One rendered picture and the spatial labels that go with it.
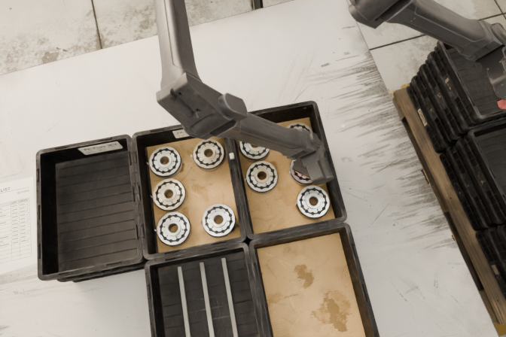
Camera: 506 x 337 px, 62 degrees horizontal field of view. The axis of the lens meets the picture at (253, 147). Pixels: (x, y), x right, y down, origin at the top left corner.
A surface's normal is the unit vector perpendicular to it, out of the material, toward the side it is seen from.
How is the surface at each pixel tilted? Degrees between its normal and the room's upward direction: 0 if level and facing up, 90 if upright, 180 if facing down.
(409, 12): 87
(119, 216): 0
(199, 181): 0
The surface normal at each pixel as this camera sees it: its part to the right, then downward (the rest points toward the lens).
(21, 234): -0.02, -0.34
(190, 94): -0.04, 0.70
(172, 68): -0.58, -0.27
